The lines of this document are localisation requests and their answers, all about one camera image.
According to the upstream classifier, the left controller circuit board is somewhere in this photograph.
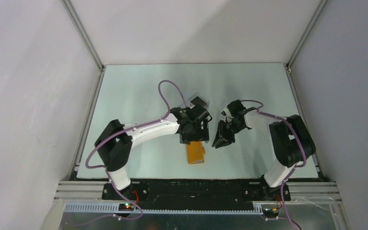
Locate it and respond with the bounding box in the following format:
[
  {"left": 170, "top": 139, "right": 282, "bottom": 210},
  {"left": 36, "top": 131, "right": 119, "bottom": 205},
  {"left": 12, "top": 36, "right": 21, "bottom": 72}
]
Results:
[{"left": 118, "top": 203, "right": 136, "bottom": 212}]

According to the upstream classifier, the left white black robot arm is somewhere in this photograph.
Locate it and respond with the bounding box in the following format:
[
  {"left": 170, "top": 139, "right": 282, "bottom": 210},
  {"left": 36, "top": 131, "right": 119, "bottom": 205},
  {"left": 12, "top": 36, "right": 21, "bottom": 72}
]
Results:
[{"left": 93, "top": 104, "right": 212, "bottom": 200}]

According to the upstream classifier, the left aluminium frame rail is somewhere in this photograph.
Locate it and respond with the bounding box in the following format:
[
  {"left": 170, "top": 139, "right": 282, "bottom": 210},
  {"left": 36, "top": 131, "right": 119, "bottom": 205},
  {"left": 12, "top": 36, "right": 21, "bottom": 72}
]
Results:
[{"left": 61, "top": 0, "right": 105, "bottom": 181}]

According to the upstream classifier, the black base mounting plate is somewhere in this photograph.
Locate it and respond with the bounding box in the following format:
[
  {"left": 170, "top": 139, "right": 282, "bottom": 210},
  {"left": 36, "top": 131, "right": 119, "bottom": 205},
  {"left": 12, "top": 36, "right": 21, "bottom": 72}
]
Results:
[{"left": 102, "top": 179, "right": 291, "bottom": 210}]

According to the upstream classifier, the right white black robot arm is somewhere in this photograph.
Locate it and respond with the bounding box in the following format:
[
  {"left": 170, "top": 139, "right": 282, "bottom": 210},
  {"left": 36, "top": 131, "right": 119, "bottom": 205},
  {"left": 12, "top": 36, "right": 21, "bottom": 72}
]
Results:
[{"left": 212, "top": 100, "right": 316, "bottom": 200}]

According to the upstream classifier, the clear plastic card tray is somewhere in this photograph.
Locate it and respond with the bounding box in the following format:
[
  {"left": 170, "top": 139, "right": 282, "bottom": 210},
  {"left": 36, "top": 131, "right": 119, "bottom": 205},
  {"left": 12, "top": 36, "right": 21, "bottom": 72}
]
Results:
[{"left": 179, "top": 92, "right": 209, "bottom": 109}]

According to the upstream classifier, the grey slotted cable duct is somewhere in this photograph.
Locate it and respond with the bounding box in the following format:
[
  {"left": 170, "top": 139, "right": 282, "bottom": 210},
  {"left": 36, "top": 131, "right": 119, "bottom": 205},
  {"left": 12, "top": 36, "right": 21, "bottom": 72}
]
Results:
[{"left": 64, "top": 202, "right": 263, "bottom": 215}]

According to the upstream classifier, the black credit card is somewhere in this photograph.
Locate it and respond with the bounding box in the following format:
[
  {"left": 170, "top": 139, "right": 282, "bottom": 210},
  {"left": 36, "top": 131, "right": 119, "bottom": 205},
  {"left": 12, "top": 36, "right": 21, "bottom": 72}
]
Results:
[{"left": 190, "top": 96, "right": 208, "bottom": 108}]

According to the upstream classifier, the aluminium frame rail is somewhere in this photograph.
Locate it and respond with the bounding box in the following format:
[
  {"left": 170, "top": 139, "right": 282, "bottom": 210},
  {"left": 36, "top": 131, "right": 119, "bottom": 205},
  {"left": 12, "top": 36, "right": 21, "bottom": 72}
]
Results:
[
  {"left": 285, "top": 0, "right": 331, "bottom": 182},
  {"left": 61, "top": 0, "right": 105, "bottom": 181}
]

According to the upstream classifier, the orange leather card holder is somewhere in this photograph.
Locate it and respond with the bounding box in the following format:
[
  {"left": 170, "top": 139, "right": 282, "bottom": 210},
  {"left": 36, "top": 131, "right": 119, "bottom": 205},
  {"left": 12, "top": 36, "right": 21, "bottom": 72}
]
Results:
[{"left": 186, "top": 141, "right": 205, "bottom": 164}]

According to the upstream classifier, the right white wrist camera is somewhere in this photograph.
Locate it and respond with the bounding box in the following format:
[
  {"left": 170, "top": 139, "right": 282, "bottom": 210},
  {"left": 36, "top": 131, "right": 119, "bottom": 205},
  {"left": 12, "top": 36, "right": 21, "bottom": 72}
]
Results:
[{"left": 221, "top": 107, "right": 230, "bottom": 116}]

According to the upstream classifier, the right aluminium frame rail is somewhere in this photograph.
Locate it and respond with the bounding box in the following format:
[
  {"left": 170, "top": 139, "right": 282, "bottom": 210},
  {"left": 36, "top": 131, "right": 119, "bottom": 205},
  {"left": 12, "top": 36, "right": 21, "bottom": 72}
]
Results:
[{"left": 285, "top": 0, "right": 331, "bottom": 182}]

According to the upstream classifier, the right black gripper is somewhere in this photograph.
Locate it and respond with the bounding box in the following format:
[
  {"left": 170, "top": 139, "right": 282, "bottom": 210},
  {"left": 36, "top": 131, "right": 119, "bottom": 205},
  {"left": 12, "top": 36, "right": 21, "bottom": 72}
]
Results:
[{"left": 212, "top": 120, "right": 245, "bottom": 149}]

